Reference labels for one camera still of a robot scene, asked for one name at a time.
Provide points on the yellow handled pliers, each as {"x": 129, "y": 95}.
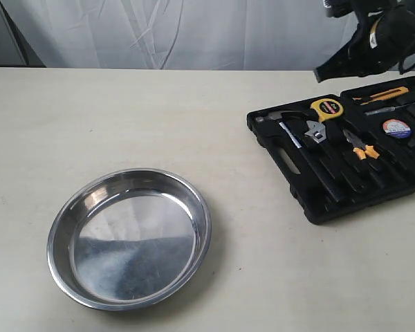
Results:
{"x": 365, "y": 153}

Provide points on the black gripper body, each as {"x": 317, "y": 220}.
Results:
{"x": 384, "y": 38}

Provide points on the white backdrop curtain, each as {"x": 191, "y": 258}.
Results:
{"x": 181, "y": 35}

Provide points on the silver adjustable wrench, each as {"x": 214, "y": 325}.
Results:
{"x": 316, "y": 131}

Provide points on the yellow tape measure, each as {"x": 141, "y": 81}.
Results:
{"x": 327, "y": 109}

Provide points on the yellow utility knife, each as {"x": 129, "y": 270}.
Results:
{"x": 382, "y": 96}

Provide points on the round stainless steel tray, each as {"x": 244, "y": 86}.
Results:
{"x": 129, "y": 239}

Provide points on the test pen screwdriver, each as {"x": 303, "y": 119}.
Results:
{"x": 388, "y": 109}

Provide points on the black plastic tool case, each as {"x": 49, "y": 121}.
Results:
{"x": 335, "y": 155}

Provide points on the claw hammer black handle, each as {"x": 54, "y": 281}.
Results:
{"x": 323, "y": 177}

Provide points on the electrical tape roll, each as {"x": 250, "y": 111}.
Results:
{"x": 397, "y": 129}

